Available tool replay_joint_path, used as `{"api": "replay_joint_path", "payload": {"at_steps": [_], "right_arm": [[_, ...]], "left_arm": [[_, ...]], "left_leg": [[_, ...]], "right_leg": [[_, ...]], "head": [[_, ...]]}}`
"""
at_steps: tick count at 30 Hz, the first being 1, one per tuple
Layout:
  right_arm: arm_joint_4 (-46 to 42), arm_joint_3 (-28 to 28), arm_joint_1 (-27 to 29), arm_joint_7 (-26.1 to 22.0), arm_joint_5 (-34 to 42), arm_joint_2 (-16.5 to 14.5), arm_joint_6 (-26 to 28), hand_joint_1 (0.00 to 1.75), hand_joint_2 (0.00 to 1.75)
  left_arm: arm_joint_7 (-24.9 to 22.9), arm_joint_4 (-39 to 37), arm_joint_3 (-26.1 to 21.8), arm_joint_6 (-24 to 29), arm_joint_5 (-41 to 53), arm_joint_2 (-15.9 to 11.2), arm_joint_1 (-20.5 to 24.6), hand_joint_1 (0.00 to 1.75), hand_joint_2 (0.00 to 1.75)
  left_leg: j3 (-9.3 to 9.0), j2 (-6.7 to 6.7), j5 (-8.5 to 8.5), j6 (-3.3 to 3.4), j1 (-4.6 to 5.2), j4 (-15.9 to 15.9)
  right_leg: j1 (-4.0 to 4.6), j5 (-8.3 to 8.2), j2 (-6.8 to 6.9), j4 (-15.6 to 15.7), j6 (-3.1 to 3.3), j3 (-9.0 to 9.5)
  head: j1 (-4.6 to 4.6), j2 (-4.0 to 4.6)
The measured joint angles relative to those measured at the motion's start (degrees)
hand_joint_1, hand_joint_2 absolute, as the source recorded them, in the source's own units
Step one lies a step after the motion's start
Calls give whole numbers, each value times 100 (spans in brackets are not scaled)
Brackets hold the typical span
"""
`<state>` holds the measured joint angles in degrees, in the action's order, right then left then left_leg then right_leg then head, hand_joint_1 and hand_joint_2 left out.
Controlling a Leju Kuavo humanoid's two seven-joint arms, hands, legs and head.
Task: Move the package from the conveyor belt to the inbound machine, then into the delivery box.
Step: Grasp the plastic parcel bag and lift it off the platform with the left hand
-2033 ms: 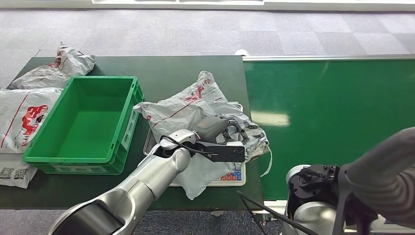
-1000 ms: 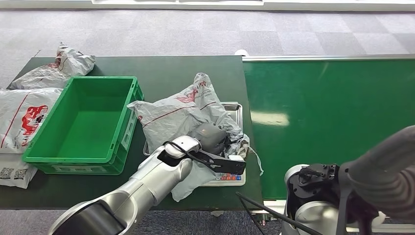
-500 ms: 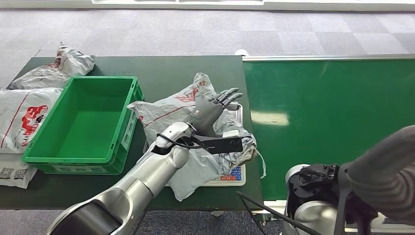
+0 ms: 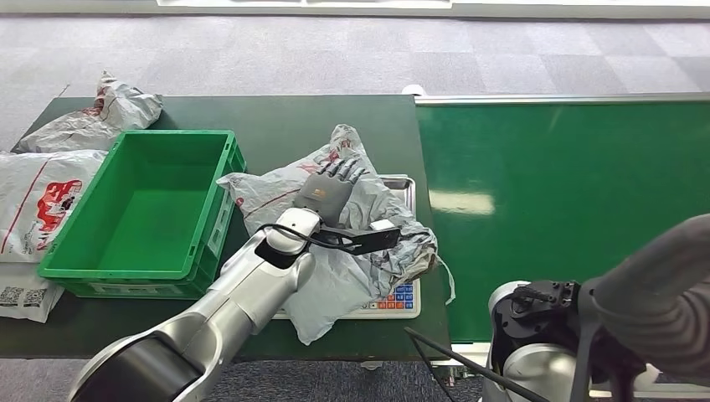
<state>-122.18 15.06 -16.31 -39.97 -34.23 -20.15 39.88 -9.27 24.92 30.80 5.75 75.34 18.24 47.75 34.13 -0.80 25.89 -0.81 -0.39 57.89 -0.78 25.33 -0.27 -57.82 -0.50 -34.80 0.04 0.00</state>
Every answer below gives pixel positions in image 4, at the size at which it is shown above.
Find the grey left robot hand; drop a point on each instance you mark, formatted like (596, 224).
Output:
(327, 194)

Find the grey plastic mailer package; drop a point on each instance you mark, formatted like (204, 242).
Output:
(344, 272)

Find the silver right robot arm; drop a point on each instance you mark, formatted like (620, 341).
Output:
(610, 322)

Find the green conveyor belt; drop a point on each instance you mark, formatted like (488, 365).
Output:
(554, 166)

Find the crumpled grey mailer package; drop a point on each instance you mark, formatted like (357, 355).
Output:
(102, 119)

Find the dark green table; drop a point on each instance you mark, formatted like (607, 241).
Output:
(277, 122)

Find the white electronic scale with keypad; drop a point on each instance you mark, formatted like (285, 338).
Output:
(396, 302)

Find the small white round knob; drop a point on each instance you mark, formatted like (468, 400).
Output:
(413, 89)

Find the grey table foot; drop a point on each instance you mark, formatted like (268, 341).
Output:
(370, 365)

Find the green plastic crate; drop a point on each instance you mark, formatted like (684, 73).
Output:
(138, 205)

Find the white mailer with red print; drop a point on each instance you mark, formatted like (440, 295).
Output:
(36, 202)

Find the white mailer with QR codes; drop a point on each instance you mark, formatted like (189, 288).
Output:
(25, 294)

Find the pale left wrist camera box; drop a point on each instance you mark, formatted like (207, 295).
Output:
(369, 238)

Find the aluminium conveyor frame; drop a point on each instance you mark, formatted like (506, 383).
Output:
(554, 98)

